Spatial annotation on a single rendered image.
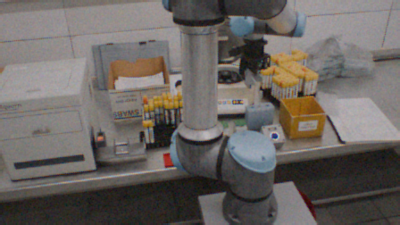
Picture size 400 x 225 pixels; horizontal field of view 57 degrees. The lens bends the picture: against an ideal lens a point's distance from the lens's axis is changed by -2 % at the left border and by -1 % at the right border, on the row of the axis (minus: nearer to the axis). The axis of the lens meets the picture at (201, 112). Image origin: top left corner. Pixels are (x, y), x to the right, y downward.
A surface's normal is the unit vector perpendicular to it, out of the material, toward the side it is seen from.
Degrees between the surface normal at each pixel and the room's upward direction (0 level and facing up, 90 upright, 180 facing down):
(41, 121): 90
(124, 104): 87
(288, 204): 1
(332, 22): 90
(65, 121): 90
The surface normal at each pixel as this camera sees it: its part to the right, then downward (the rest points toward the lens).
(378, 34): 0.18, 0.51
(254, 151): 0.08, -0.83
